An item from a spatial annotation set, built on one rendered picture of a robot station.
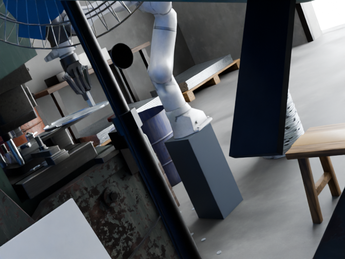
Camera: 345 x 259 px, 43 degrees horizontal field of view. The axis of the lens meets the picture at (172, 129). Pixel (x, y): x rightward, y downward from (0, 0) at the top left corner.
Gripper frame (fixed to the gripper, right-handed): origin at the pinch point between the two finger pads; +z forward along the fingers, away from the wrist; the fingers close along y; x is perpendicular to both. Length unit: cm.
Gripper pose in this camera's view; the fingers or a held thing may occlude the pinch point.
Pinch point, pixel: (89, 99)
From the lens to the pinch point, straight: 191.4
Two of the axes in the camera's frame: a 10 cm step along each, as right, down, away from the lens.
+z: 4.1, 8.8, 2.3
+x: -6.6, 1.1, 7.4
